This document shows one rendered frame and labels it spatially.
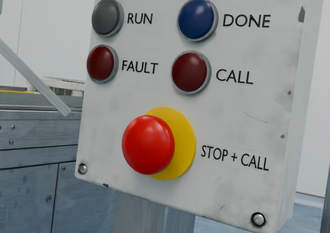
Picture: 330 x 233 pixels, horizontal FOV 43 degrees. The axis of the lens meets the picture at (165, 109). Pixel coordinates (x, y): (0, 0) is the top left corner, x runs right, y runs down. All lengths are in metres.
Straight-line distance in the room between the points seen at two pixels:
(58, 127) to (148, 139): 0.95
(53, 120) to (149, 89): 0.90
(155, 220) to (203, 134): 0.13
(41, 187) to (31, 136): 0.20
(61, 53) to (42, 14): 0.57
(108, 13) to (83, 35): 4.69
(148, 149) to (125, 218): 0.14
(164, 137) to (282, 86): 0.08
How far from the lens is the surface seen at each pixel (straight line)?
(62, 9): 5.27
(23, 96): 1.11
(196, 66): 0.28
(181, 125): 0.29
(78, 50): 5.03
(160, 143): 0.27
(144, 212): 0.39
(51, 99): 1.05
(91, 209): 1.48
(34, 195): 1.28
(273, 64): 0.27
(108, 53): 0.32
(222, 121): 0.28
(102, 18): 0.33
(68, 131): 1.24
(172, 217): 0.39
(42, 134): 1.18
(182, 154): 0.29
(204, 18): 0.28
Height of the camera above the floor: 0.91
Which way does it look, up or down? 3 degrees down
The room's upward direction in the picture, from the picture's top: 7 degrees clockwise
